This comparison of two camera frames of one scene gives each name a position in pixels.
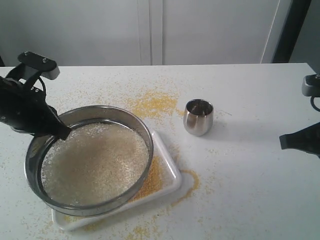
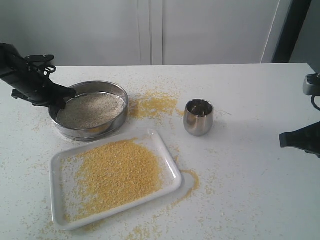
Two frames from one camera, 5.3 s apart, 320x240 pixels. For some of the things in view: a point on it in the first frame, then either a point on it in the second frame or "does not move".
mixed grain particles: x=99 y=163 to x=91 y=110
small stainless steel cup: x=198 y=116 does not move
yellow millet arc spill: x=189 y=194 does not move
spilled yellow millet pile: x=154 y=104 does not move
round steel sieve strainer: x=101 y=164 to x=98 y=108
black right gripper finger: x=307 y=139 does not move
